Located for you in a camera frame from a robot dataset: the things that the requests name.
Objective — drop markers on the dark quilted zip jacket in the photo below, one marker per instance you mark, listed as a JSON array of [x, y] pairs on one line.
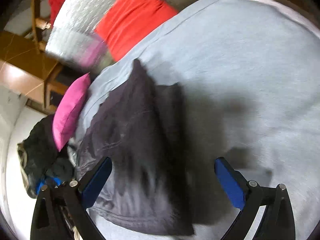
[[140, 130]]

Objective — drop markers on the pile of black clothes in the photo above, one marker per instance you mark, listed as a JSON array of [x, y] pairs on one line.
[[42, 150]]

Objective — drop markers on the blue garment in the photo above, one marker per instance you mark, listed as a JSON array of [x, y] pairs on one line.
[[56, 180]]

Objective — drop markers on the red-orange pillow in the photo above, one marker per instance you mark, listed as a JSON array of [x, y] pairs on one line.
[[135, 17]]

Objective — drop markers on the pink pillow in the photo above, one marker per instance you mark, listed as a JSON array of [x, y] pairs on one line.
[[67, 115]]

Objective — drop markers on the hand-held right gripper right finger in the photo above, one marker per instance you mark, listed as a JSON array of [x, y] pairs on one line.
[[230, 180]]

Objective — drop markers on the wooden stair railing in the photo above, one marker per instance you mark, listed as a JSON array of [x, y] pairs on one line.
[[37, 22]]

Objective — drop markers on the pale pink patterned cloth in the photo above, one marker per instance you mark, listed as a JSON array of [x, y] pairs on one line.
[[72, 155]]

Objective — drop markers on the silver foil insulation mat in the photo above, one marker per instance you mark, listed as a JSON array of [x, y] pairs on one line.
[[75, 30]]

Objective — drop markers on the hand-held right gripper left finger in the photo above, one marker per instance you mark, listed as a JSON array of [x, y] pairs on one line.
[[96, 180]]

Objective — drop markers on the grey bed sheet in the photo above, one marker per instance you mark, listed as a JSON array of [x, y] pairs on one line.
[[237, 55]]

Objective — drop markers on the beige fleece garment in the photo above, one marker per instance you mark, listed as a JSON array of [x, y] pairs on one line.
[[22, 155]]

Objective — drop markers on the wooden cabinet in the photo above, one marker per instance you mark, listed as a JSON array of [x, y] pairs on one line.
[[22, 62]]

